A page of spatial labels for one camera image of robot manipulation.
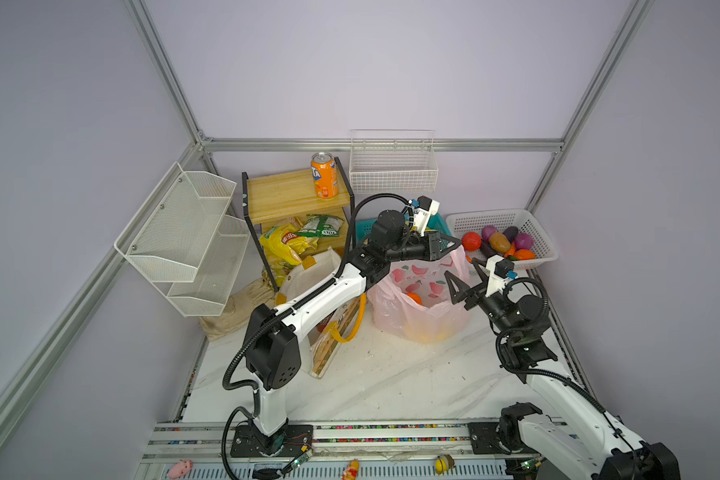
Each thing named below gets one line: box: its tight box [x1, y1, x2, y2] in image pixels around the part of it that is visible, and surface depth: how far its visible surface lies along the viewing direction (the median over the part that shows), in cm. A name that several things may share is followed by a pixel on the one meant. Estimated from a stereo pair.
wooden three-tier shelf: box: [242, 157, 356, 293], surface depth 84 cm
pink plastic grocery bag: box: [367, 246, 470, 345], surface depth 83 cm
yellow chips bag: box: [260, 223, 319, 266], surface depth 88 cm
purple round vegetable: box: [514, 232, 533, 251], surface depth 111 cm
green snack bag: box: [295, 214, 344, 237], surface depth 90 cm
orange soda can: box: [310, 152, 339, 199], surface depth 77 cm
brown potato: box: [489, 232, 511, 253], surface depth 110 cm
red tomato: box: [461, 231, 482, 252], surface depth 112 cm
